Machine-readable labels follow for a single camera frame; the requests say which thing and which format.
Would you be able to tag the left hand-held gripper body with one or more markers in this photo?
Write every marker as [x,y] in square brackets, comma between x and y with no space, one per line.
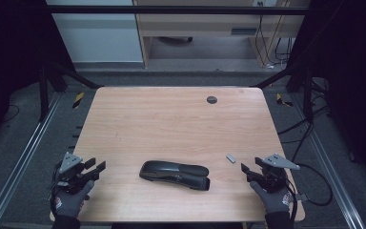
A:
[70,162]

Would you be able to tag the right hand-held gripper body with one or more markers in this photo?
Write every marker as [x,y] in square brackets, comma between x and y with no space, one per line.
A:
[278,163]

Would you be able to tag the silver staple strip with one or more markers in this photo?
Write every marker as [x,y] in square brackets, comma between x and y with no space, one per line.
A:
[231,158]

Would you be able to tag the black stapler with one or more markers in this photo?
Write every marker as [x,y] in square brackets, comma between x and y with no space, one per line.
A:
[171,173]

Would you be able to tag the person's right hand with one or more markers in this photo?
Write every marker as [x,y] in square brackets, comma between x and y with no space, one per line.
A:
[274,202]

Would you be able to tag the person's left hand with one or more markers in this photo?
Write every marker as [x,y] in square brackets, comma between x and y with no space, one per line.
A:
[70,205]

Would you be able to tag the grey tape tab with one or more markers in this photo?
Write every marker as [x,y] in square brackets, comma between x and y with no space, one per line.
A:
[302,197]

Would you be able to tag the yellow black tape strip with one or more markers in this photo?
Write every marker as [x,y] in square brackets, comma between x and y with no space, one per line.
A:
[280,100]
[78,100]

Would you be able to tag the grey round table grommet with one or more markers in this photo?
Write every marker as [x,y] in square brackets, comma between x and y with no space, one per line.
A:
[212,99]

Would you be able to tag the white cabinet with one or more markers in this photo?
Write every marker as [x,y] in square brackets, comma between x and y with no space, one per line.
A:
[98,38]

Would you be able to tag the black curtain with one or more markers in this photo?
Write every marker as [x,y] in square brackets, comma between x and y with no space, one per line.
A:
[6,47]
[355,63]

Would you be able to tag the aluminium rail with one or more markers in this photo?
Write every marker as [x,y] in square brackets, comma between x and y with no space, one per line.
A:
[330,171]
[25,152]

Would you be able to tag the black metal frame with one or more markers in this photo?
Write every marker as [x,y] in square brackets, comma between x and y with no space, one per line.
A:
[43,92]
[308,95]

